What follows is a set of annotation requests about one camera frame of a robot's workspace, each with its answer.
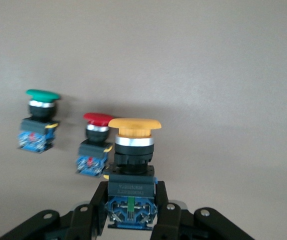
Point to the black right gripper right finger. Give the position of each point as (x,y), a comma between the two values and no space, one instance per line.
(171,222)

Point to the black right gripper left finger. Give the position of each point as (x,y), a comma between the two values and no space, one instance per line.
(83,220)

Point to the yellow mushroom push button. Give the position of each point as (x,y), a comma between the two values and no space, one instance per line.
(132,190)

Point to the red mushroom push button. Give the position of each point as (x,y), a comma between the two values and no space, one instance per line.
(94,152)

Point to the green mushroom push button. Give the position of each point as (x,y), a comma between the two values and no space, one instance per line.
(39,125)

